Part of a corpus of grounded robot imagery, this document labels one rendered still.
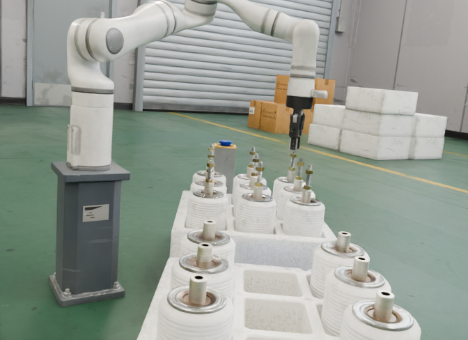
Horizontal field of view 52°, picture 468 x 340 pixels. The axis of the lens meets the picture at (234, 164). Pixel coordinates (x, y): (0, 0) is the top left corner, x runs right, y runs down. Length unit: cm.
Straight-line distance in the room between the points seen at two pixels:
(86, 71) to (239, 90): 593
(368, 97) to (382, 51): 402
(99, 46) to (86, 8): 516
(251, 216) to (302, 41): 50
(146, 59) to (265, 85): 189
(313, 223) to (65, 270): 57
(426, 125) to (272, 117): 159
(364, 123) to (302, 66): 262
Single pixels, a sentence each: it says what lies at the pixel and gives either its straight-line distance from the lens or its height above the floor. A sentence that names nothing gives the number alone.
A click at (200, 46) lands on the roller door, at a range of 667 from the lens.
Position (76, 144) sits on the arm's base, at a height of 36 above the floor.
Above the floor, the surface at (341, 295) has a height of 24.
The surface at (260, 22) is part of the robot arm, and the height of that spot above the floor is 68.
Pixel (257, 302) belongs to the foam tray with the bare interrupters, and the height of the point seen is 17.
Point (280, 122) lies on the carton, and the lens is 496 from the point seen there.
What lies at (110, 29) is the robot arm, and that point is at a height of 61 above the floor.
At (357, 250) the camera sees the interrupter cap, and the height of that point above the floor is 25.
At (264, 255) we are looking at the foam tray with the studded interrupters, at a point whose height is 14.
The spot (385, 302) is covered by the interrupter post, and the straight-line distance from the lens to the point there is 64.
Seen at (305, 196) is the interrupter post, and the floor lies 27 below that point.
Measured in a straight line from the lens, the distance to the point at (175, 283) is 72.
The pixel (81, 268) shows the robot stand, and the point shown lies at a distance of 114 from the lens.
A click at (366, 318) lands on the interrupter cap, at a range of 64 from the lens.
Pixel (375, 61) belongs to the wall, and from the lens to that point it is 796.
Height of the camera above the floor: 53
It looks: 10 degrees down
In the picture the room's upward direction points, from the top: 5 degrees clockwise
